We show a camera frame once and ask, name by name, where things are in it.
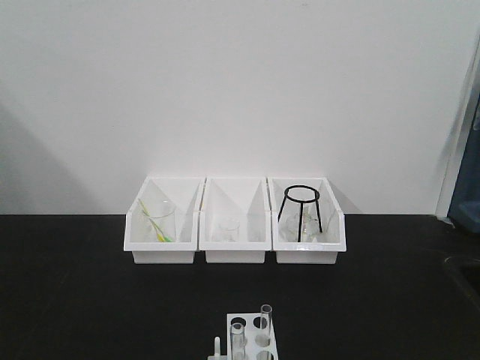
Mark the clear glass test tube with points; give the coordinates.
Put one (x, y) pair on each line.
(237, 341)
(266, 323)

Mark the white test tube rack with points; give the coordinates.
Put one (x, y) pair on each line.
(255, 349)

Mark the grey blue pegboard drying rack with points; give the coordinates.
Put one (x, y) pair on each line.
(464, 206)

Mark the white middle storage bin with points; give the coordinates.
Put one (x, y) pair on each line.
(247, 201)

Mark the white storage bin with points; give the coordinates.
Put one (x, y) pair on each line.
(186, 194)
(247, 201)
(333, 224)

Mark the small clear glass beaker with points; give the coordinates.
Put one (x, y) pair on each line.
(228, 230)

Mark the white right storage bin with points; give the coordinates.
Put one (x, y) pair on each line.
(333, 224)

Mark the clear glass flask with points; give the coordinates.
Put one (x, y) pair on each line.
(305, 228)

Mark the white left storage bin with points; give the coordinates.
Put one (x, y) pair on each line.
(186, 194)

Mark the black lab sink basin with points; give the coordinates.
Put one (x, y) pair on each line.
(464, 270)

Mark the black wire tripod stand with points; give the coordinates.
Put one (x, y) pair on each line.
(295, 197)

